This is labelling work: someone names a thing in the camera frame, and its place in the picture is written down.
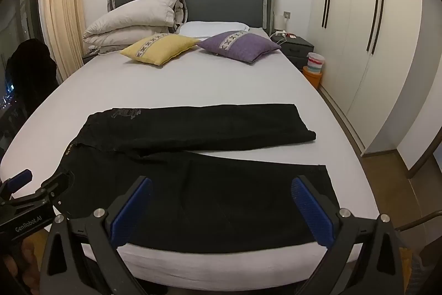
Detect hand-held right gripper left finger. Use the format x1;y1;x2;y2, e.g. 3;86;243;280
40;176;163;295

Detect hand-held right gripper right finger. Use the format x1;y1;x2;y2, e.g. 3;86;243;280
290;175;406;295

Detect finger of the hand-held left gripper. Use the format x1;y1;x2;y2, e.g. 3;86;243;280
39;172;72;203
0;169;33;202

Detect black pants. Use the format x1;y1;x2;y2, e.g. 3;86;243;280
57;104;341;253

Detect person's left hand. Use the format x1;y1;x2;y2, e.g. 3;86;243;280
0;236;44;295

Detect dark clothing pile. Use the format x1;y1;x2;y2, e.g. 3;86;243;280
5;38;59;98

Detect dark grey nightstand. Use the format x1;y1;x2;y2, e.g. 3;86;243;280
82;51;104;66
270;32;315;66

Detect orange box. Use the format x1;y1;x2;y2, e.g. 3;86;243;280
303;67;323;88

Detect bed with white sheet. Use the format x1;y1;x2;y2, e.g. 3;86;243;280
0;27;380;282

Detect white striped bucket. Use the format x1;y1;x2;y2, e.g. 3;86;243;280
307;52;325;72

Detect white wardrobe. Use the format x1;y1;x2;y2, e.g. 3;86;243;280
307;0;423;157

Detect yellow patterned cushion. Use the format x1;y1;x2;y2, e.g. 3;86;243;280
120;33;201;66

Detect beige curtain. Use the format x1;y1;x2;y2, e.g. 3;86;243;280
43;0;87;81

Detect folded beige duvet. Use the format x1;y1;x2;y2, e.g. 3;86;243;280
83;0;189;55

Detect purple patterned cushion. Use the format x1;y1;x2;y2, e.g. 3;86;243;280
196;31;282;65

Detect white pillow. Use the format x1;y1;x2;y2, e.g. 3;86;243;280
176;21;250;39

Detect grey padded headboard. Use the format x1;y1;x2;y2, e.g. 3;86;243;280
107;0;277;31

